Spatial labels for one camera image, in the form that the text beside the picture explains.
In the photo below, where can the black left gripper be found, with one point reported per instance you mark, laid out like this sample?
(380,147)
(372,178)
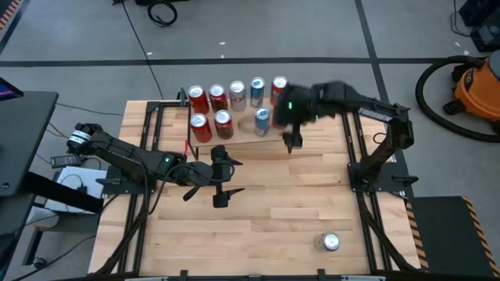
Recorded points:
(219,175)

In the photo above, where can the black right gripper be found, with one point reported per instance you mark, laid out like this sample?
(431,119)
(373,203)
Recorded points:
(293,138)

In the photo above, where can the blue silver Red Bull can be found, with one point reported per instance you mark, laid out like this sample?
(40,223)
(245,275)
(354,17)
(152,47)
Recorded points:
(257,91)
(261,122)

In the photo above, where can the red cola can black script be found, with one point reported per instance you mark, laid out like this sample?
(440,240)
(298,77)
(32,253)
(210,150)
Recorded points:
(201,129)

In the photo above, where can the silver Diet Coke can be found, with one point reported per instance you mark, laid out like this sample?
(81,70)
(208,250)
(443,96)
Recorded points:
(237,95)
(330,241)

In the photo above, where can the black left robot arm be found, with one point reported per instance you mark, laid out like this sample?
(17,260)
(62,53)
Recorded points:
(125,154)

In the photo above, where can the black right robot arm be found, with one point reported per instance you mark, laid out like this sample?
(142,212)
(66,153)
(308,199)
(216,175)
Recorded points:
(375,113)

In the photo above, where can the wooden shelf black metal legs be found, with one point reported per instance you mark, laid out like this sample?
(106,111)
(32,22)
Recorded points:
(242,138)

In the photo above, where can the red tag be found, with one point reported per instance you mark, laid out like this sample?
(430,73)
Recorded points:
(186,148)

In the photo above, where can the orange shop vacuum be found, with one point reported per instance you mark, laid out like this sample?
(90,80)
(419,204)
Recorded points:
(418,91)
(480,87)

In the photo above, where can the white box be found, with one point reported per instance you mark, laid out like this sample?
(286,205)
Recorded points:
(70,175)

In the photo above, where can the black power adapter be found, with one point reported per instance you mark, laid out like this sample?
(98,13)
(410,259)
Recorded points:
(65,161)

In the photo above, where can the black hazard-striped floor mat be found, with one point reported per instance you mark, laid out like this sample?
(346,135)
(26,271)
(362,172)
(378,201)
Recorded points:
(449,234)
(9,9)

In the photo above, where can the black desk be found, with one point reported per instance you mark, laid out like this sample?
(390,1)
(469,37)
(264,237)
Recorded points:
(23,140)

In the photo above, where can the black equipment case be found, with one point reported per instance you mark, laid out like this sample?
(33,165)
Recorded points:
(486,31)

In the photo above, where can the dark computer monitor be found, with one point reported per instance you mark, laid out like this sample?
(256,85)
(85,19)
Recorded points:
(8,91)

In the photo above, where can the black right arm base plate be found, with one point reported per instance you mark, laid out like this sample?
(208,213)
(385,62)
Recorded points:
(390,171)

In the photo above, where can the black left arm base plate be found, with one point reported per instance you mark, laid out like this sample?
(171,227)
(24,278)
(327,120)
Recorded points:
(117,189)

